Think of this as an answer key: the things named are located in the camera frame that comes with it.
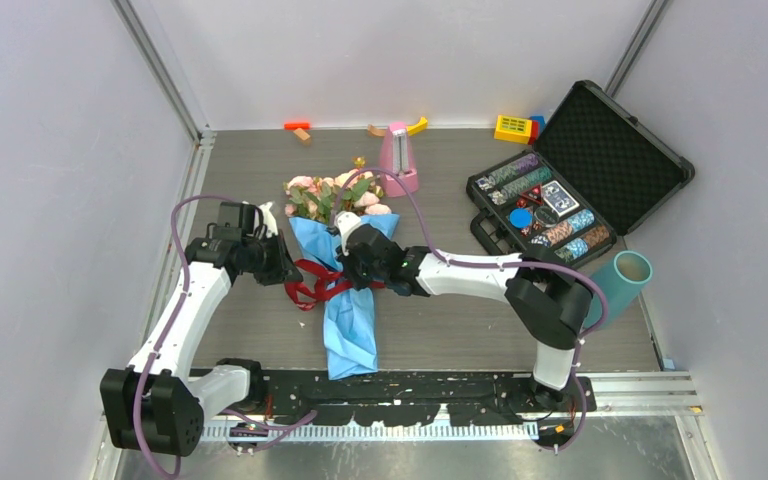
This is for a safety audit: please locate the wooden curved block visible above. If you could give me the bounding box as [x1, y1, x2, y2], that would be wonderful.
[366, 124, 388, 138]

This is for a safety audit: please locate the blue round chip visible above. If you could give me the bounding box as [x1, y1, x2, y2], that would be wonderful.
[508, 208, 533, 230]

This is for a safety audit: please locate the orange red block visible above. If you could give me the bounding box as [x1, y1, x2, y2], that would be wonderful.
[283, 121, 311, 131]

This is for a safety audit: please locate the playing card deck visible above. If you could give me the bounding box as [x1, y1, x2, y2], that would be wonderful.
[541, 180, 580, 217]

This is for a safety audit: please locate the red ribbon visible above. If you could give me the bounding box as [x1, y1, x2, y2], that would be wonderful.
[283, 259, 355, 313]

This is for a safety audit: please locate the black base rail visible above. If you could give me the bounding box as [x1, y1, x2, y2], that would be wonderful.
[231, 370, 597, 427]

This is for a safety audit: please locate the small wooden block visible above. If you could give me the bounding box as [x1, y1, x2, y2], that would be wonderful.
[293, 128, 312, 145]

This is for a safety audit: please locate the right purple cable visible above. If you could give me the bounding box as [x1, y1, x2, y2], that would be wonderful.
[330, 166, 612, 455]

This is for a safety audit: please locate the pink flower bouquet blue wrap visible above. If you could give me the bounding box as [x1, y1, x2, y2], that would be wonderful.
[284, 169, 399, 380]

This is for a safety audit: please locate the yellow toy block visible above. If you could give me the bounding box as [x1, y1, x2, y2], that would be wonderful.
[493, 115, 539, 145]

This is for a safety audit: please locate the yellow curved block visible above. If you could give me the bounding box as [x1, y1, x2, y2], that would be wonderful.
[406, 116, 429, 136]

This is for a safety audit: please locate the teal cylindrical vase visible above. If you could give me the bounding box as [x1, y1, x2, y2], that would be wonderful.
[591, 250, 654, 328]

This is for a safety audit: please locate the black poker chip case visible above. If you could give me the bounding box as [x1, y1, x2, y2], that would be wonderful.
[465, 80, 695, 268]

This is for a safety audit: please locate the blue toy block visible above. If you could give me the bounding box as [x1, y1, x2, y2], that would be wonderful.
[529, 115, 546, 133]

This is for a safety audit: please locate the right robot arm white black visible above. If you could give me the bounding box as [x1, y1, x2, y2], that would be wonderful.
[331, 212, 594, 411]

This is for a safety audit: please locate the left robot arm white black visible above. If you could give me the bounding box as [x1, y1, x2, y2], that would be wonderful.
[100, 198, 302, 457]

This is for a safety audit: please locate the purple cable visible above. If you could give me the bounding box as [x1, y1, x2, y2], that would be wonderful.
[132, 193, 319, 480]
[330, 166, 612, 455]

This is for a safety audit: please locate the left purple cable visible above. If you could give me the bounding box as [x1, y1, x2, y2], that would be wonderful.
[132, 193, 319, 480]

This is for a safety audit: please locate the pink metronome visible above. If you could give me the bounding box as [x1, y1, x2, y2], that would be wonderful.
[379, 122, 419, 197]

